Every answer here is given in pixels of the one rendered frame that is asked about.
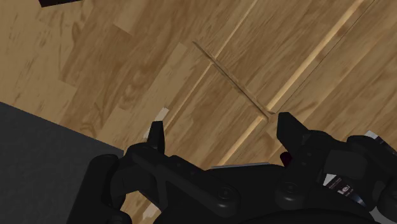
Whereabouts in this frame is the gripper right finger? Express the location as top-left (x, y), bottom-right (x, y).
top-left (274, 111), bottom-right (397, 224)

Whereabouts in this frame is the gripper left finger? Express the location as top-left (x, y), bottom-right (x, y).
top-left (66, 120), bottom-right (240, 224)

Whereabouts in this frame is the light wooden cabinet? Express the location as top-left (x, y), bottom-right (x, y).
top-left (164, 0), bottom-right (397, 168)

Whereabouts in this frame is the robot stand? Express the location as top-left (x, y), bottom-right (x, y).
top-left (38, 0), bottom-right (83, 8)

